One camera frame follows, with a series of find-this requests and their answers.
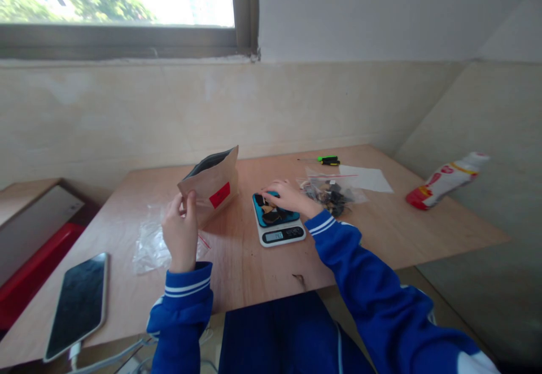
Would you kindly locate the white red plastic bottle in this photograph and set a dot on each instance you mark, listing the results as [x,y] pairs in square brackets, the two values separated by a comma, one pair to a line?
[444,181]

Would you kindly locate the clear bag of dried pieces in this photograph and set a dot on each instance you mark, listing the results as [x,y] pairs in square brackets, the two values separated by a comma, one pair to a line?
[332,194]

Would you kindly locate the person's legs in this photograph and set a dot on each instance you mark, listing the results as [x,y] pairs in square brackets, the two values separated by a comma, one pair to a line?
[292,336]

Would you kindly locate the grey cabinet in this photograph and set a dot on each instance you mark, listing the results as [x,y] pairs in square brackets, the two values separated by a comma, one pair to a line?
[29,226]

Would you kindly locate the white smartphone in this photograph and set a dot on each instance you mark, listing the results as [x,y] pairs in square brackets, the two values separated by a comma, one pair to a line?
[78,304]

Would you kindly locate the window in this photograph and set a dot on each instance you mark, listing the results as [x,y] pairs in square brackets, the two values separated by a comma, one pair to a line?
[127,10]

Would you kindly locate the white paper sheet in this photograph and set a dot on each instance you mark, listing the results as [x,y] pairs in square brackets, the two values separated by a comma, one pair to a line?
[368,177]

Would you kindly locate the red plastic stool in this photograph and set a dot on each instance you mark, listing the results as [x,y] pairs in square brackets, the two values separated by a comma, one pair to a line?
[36,270]

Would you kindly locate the person's right hand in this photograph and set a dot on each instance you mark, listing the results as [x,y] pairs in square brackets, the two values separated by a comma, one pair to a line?
[291,198]

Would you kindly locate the person's left hand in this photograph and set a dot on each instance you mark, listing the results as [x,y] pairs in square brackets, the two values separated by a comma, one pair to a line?
[180,238]

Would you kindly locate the blue tray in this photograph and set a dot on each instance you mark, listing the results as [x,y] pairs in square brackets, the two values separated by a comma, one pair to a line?
[292,216]

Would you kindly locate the empty clear zip bag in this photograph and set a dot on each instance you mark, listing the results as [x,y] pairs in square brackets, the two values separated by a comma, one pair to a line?
[152,243]

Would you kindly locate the green black screwdriver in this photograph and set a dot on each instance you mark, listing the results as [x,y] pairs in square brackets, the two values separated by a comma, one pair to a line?
[324,160]

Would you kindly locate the person's right fingers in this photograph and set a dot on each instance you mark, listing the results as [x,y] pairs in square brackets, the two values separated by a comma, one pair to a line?
[273,192]

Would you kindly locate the pile of dark dried pieces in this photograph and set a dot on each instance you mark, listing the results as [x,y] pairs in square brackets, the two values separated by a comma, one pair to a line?
[271,215]

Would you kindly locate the brown paper pouch red label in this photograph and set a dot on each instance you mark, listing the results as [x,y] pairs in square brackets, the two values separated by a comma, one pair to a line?
[214,190]

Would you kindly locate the white digital kitchen scale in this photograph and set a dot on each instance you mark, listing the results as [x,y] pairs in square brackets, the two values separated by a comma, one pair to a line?
[281,230]

